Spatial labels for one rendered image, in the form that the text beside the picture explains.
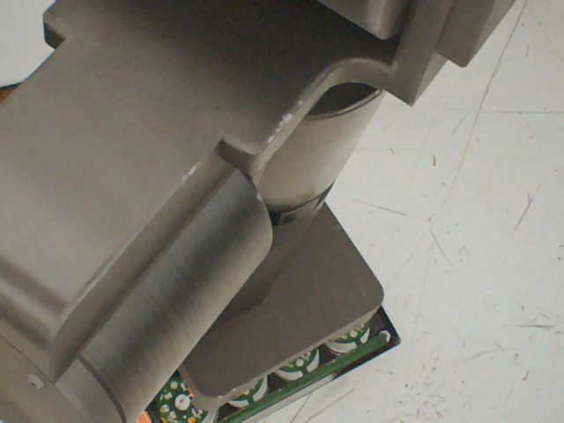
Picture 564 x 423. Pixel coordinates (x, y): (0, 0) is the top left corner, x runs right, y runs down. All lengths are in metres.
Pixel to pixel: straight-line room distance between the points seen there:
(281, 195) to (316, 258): 0.07
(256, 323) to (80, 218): 0.14
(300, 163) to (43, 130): 0.07
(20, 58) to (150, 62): 0.46
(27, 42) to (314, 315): 0.37
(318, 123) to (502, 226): 0.39
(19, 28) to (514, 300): 0.31
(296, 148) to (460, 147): 0.38
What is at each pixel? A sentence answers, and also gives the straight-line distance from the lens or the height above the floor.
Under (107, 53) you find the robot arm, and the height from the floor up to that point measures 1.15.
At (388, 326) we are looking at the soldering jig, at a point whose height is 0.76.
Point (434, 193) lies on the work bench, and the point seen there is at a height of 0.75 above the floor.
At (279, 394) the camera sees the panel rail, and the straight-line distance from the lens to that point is 0.55.
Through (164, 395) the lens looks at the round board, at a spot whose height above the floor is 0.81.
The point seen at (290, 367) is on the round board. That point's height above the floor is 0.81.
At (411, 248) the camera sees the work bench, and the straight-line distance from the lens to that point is 0.62.
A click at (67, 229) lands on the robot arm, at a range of 0.20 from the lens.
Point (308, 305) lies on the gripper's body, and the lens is 0.34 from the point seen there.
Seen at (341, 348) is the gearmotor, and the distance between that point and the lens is 0.57.
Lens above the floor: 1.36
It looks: 75 degrees down
